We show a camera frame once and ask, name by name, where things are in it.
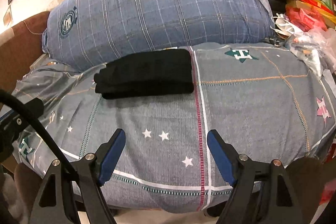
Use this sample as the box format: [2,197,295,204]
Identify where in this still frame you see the black pants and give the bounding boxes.
[94,48,195,100]

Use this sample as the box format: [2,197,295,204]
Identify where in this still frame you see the red plastic bag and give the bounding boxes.
[285,6,328,32]

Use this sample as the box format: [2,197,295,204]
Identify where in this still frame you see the brown upholstered furniture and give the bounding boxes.
[0,11,51,94]

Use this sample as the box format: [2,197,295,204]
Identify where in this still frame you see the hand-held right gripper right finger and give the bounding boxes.
[207,130,313,224]

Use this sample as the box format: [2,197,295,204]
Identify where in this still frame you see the small framed wall picture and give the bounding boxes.
[2,5,14,27]

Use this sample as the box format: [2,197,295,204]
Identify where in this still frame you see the grey star printed bed sheet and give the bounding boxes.
[12,42,336,212]

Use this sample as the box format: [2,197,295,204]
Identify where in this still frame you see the white plastic bags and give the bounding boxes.
[272,13,336,79]

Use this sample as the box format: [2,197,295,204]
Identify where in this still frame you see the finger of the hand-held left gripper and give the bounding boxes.
[0,112,20,126]
[18,97,45,121]

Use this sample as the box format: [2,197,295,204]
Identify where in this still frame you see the blue plaid pillow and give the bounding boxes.
[41,0,276,72]

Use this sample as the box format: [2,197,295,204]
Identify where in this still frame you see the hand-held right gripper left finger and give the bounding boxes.
[28,128,126,224]

